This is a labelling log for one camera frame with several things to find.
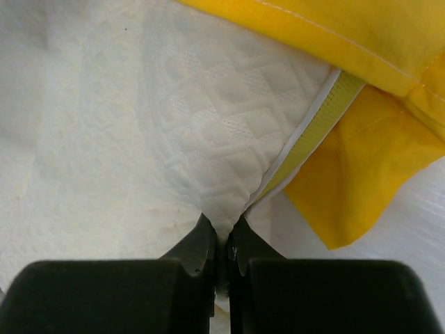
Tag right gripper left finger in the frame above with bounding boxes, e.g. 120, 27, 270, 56
1, 216, 216, 333

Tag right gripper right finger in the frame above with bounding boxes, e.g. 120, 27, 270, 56
227, 218, 443, 333

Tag cream white pillow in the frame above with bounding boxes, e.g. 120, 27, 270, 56
0, 0, 366, 334

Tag yellow pillowcase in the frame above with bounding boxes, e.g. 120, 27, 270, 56
189, 1, 444, 249

